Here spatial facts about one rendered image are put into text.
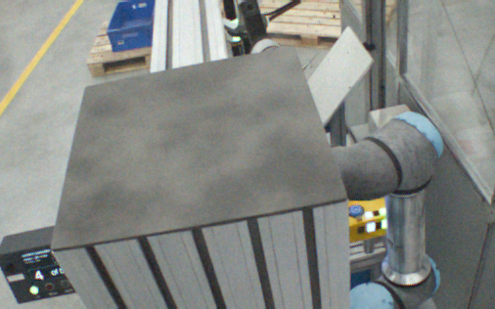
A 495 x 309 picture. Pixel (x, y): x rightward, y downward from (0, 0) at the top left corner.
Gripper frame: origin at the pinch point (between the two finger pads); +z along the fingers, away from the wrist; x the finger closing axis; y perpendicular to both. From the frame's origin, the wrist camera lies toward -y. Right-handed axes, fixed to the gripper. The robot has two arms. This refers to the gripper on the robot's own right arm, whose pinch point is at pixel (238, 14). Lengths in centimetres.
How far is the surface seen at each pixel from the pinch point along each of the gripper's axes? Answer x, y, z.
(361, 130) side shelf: 51, 80, 25
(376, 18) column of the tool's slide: 64, 35, 34
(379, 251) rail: 25, 80, -35
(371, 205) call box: 24, 59, -32
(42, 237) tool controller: -74, 42, -14
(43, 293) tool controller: -80, 57, -22
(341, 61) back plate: 39, 37, 16
